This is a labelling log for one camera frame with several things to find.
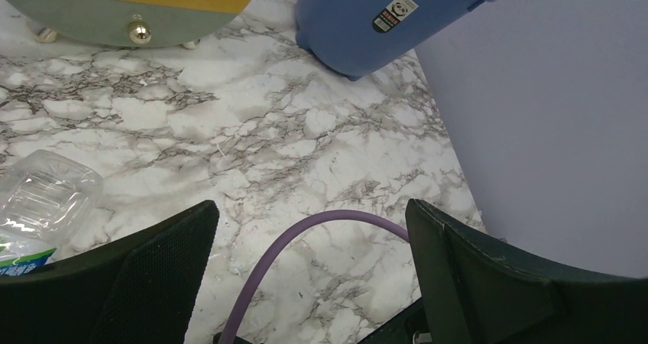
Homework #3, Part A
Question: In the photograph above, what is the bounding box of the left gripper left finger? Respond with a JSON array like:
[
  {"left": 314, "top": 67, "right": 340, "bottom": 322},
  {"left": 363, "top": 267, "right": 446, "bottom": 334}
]
[{"left": 1, "top": 200, "right": 219, "bottom": 343}]

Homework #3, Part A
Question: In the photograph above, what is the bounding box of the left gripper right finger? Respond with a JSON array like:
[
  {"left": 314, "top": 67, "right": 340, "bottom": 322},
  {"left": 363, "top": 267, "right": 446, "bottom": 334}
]
[{"left": 405, "top": 199, "right": 647, "bottom": 343}]

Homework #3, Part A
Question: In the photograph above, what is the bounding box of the blue green label bottle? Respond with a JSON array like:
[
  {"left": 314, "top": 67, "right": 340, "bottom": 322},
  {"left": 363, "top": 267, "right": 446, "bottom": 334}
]
[{"left": 1, "top": 150, "right": 103, "bottom": 277}]

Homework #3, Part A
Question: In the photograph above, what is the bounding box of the blue plastic bin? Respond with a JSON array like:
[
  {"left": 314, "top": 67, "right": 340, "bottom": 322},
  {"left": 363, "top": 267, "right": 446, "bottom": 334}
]
[{"left": 295, "top": 0, "right": 497, "bottom": 81}]

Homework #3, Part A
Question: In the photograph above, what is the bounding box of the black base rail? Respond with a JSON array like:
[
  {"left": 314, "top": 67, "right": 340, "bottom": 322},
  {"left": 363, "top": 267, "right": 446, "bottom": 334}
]
[{"left": 358, "top": 298, "right": 430, "bottom": 344}]

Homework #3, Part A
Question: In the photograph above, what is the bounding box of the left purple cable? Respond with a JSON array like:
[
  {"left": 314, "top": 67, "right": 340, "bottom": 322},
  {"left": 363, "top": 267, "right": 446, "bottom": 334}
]
[{"left": 217, "top": 209, "right": 410, "bottom": 344}]

